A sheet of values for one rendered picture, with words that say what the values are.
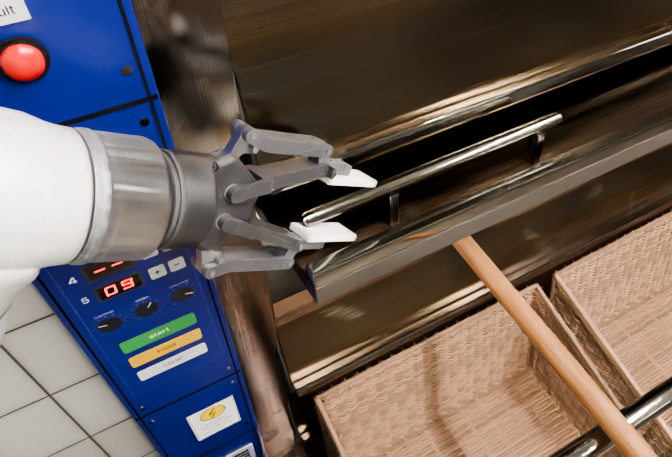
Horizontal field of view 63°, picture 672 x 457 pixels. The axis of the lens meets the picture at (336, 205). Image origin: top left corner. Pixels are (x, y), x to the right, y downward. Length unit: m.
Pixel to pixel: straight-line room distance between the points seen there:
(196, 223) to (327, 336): 0.60
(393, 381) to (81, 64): 0.91
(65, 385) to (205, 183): 0.45
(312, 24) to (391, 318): 0.62
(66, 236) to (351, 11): 0.35
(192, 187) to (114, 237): 0.06
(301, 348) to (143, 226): 0.63
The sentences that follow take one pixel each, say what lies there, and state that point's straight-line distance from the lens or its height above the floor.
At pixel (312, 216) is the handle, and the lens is 0.53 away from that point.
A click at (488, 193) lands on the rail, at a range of 0.62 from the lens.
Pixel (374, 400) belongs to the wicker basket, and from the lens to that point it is 1.20.
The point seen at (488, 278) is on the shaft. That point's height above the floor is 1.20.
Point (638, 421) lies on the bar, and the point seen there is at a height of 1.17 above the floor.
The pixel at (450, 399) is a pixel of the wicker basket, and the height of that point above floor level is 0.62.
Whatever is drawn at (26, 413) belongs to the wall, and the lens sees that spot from 0.83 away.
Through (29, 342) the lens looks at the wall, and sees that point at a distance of 0.71.
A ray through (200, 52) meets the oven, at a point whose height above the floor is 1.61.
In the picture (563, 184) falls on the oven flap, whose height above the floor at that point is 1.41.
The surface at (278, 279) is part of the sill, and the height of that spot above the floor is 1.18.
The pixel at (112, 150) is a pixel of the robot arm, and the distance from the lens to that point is 0.38.
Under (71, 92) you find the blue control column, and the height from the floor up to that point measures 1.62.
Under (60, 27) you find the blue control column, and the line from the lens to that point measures 0.43.
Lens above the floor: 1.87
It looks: 49 degrees down
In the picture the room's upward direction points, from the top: straight up
